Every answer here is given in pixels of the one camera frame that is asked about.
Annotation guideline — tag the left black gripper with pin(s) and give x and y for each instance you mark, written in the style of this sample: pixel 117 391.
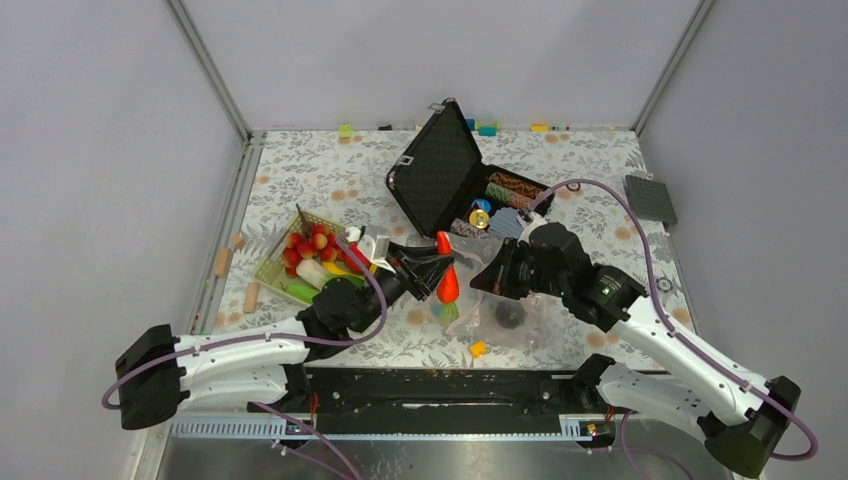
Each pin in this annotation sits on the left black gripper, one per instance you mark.
pixel 424 275

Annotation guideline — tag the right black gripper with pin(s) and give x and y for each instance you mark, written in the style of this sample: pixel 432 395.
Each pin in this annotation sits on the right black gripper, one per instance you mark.
pixel 497 277

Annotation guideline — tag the orange toy carrot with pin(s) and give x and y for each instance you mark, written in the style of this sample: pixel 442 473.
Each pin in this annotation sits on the orange toy carrot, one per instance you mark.
pixel 448 289

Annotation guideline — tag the clear zip top bag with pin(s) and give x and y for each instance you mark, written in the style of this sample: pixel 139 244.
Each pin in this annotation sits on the clear zip top bag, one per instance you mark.
pixel 482 316

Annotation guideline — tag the red strawberry bunch toy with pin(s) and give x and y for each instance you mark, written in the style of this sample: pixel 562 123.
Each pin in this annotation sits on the red strawberry bunch toy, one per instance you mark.
pixel 315 242

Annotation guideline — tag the white green leek toy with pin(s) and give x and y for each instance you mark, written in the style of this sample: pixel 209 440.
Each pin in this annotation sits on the white green leek toy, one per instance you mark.
pixel 313 273

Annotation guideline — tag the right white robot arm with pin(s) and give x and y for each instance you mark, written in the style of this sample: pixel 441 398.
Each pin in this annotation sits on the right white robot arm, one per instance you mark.
pixel 737 414

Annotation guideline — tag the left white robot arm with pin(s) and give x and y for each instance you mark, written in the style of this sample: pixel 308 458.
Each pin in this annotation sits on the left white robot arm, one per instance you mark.
pixel 160 373

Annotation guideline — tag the blue playing cards deck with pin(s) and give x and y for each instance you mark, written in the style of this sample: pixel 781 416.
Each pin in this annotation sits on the blue playing cards deck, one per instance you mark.
pixel 506 223

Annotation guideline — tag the yellow big blind button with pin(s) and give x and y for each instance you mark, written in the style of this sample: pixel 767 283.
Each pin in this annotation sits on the yellow big blind button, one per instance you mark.
pixel 479 219

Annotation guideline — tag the red toy pepper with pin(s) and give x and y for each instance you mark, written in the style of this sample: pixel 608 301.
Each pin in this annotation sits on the red toy pepper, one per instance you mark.
pixel 356 261

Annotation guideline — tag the yellow small block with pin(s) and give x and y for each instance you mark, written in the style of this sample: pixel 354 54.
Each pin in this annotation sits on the yellow small block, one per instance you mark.
pixel 478 349

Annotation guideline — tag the yellow toy banana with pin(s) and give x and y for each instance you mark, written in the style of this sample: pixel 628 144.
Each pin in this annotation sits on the yellow toy banana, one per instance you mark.
pixel 334 269

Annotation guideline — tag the black poker chip case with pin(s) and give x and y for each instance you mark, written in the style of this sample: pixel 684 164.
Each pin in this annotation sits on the black poker chip case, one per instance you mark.
pixel 441 172

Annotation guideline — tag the green toy cucumber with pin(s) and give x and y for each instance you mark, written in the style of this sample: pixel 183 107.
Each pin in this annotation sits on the green toy cucumber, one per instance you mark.
pixel 303 293

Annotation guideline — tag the green plastic basket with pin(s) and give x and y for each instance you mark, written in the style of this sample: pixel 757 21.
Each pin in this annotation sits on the green plastic basket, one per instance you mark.
pixel 270 270

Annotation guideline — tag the dark grey lego baseplate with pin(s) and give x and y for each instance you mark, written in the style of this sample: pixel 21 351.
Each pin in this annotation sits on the dark grey lego baseplate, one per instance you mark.
pixel 650 199

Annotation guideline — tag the poker chip right side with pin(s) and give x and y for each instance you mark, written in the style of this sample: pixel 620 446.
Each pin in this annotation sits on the poker chip right side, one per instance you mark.
pixel 664 284

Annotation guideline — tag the wooden block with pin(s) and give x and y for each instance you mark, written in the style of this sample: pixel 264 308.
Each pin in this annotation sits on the wooden block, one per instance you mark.
pixel 222 261

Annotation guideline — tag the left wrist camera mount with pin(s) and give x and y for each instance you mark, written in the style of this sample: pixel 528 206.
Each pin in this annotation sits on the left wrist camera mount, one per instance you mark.
pixel 372 241

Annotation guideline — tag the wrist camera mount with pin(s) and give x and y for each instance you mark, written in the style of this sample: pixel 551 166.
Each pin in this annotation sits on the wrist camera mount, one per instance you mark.
pixel 529 221
pixel 372 241

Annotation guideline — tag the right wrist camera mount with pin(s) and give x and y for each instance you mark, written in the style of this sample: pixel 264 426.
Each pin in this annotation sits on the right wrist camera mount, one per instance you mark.
pixel 529 221

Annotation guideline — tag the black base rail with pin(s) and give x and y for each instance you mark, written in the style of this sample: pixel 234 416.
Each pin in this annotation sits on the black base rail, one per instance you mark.
pixel 439 401

